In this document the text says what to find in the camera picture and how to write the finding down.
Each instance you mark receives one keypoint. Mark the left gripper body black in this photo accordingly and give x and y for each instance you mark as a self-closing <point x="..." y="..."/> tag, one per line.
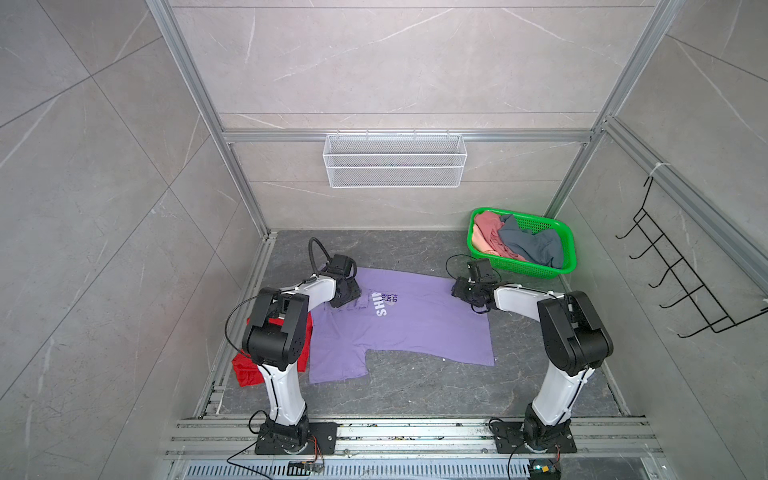
<point x="353" y="291"/>

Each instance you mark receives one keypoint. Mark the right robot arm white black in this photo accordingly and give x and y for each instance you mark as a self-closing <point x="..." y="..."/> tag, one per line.
<point x="575" y="340"/>

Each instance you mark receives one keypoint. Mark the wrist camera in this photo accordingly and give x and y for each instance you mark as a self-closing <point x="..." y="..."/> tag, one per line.
<point x="481" y="271"/>
<point x="341" y="267"/>

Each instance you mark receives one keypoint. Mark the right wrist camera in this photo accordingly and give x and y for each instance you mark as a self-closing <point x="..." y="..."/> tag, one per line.
<point x="481" y="271"/>

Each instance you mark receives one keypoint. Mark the white wire mesh shelf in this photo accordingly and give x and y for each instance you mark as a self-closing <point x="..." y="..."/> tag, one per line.
<point x="357" y="161"/>

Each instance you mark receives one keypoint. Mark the aluminium mounting rail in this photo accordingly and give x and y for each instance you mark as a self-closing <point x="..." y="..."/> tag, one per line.
<point x="370" y="437"/>

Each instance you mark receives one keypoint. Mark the dark grey t shirt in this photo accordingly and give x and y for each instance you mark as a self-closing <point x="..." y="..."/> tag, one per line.
<point x="543" y="248"/>

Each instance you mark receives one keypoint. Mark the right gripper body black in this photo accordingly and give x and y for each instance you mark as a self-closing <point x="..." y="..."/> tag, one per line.
<point x="467" y="291"/>

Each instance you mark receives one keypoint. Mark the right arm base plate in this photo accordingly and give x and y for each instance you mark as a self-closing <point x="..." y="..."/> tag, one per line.
<point x="510" y="438"/>

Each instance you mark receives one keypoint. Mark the black wire hook rack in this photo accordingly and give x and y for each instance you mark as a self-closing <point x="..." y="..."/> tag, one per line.
<point x="679" y="271"/>

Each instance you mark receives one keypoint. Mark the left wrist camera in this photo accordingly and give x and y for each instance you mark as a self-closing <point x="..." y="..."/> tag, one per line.
<point x="341" y="267"/>

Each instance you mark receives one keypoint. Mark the pink t shirt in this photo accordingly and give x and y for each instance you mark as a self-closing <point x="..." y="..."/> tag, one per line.
<point x="485" y="236"/>

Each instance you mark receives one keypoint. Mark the red folded t shirt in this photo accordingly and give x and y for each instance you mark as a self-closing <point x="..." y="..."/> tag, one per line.
<point x="247" y="373"/>

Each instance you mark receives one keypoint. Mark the purple t shirt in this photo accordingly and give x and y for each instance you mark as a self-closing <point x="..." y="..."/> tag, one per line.
<point x="396" y="311"/>

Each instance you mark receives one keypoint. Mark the green plastic basket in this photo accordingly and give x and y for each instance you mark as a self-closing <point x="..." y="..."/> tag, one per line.
<point x="536" y="224"/>

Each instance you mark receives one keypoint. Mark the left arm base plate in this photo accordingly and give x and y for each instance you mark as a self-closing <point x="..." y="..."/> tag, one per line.
<point x="321" y="438"/>

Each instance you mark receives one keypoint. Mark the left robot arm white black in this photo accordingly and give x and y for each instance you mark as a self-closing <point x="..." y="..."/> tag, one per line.
<point x="275" y="339"/>

